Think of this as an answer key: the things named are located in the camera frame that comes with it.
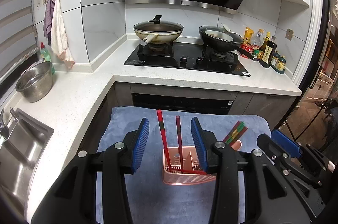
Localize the stainless steel sink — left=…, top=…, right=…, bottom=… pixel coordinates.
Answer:
left=1, top=109, right=54, bottom=218

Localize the green dish soap bottle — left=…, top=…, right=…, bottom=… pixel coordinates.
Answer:
left=40, top=42, right=52, bottom=62

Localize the white hanging towel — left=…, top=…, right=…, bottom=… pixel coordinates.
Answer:
left=50, top=0, right=75, bottom=69

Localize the black frying pan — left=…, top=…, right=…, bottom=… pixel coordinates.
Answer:
left=199, top=26, right=258, bottom=61

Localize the black gas cooktop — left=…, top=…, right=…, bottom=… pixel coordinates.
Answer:
left=124, top=42, right=250, bottom=77

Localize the dark soy sauce bottle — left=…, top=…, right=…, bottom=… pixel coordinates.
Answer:
left=259, top=36, right=277, bottom=68

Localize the beige wok with lid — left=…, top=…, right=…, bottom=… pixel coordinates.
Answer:
left=134, top=15, right=184, bottom=46

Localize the clear plastic oil bottle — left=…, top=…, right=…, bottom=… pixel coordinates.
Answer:
left=250, top=29, right=264, bottom=48

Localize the yellow seasoning packet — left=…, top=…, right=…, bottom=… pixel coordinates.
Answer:
left=244, top=27, right=254, bottom=43

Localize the blue fuzzy mat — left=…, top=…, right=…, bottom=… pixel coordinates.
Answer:
left=98, top=106, right=270, bottom=223

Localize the steel mixing bowl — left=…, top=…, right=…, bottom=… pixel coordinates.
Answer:
left=15, top=61, right=53, bottom=103

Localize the yellow cap sauce bottle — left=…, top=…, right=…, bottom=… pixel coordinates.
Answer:
left=257, top=32, right=271, bottom=60

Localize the red instant noodle cup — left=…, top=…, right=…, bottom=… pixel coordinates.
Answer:
left=241, top=43, right=258, bottom=56

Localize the chrome faucet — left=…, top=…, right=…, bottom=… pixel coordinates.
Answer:
left=0, top=107, right=19, bottom=140

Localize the dark red chopstick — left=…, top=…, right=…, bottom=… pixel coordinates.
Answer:
left=175, top=115, right=183, bottom=171

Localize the purple hanging cloth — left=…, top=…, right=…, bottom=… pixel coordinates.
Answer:
left=43, top=0, right=55, bottom=46

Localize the white ceramic spoon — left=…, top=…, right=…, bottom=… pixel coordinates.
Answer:
left=231, top=140, right=242, bottom=151

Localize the pink plastic utensil basket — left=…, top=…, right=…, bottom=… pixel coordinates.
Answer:
left=162, top=146, right=216, bottom=186

